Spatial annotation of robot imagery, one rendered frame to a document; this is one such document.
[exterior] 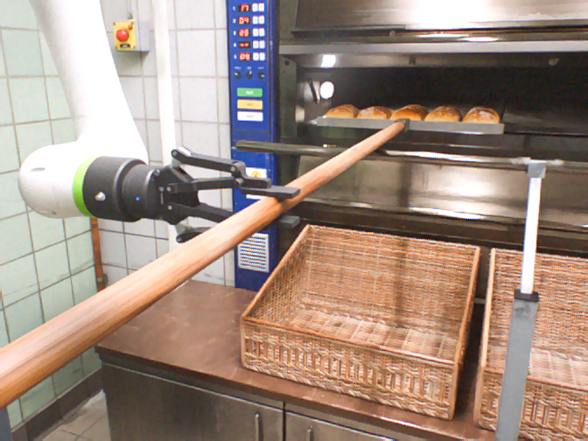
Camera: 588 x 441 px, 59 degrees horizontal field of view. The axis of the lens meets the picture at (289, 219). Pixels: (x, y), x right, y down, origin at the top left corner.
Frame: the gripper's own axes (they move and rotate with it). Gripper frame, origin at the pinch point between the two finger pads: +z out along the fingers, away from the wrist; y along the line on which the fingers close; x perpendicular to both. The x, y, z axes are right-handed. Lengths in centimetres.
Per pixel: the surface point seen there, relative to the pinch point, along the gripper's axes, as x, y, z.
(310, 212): -101, 31, -28
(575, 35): -84, -24, 41
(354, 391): -50, 60, 1
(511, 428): -39, 52, 35
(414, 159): -62, 4, 10
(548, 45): -84, -22, 36
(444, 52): -84, -20, 12
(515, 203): -98, 21, 34
